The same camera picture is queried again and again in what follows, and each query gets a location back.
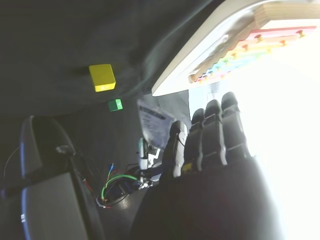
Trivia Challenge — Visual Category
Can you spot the clear plastic bag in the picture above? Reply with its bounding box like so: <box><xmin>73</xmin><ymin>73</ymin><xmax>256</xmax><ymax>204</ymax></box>
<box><xmin>136</xmin><ymin>88</ymin><xmax>193</xmax><ymax>151</ymax></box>

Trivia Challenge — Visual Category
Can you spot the rainbow wooden xylophone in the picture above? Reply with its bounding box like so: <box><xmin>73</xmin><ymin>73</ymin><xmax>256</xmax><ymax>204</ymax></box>
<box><xmin>187</xmin><ymin>0</ymin><xmax>320</xmax><ymax>85</ymax></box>

